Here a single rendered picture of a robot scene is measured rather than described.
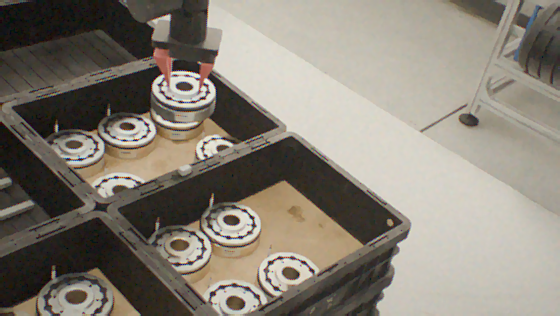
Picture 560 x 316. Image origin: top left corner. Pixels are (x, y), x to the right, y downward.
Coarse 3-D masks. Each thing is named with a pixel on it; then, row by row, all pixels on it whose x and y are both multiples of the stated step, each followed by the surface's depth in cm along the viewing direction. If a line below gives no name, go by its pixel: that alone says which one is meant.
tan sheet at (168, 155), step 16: (208, 128) 161; (160, 144) 155; (176, 144) 155; (192, 144) 156; (112, 160) 149; (128, 160) 149; (144, 160) 150; (160, 160) 151; (176, 160) 152; (192, 160) 152; (96, 176) 144; (144, 176) 147
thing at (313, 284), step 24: (264, 144) 143; (216, 168) 136; (336, 168) 141; (144, 192) 128; (120, 216) 123; (144, 240) 120; (384, 240) 129; (168, 264) 117; (336, 264) 123; (360, 264) 126; (192, 288) 114; (312, 288) 119; (216, 312) 111; (264, 312) 113
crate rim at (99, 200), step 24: (120, 72) 154; (216, 72) 159; (48, 96) 144; (240, 96) 154; (24, 120) 137; (48, 144) 133; (240, 144) 142; (72, 168) 130; (192, 168) 135; (96, 192) 126; (120, 192) 127
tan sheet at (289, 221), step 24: (264, 192) 148; (288, 192) 150; (264, 216) 143; (288, 216) 144; (312, 216) 145; (264, 240) 139; (288, 240) 140; (312, 240) 141; (336, 240) 142; (216, 264) 132; (240, 264) 133
